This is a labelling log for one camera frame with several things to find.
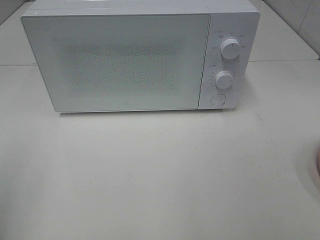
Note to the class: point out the round white door button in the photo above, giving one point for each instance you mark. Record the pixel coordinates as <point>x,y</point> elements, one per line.
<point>218,100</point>

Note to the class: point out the white microwave knob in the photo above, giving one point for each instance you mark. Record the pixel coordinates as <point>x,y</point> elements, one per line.
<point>223,79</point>
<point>230,47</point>

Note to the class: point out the pink plate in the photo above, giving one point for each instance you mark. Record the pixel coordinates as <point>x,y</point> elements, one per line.
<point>318,162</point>

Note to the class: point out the white microwave oven body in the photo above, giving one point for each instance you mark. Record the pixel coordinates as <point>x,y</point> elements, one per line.
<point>237,18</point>

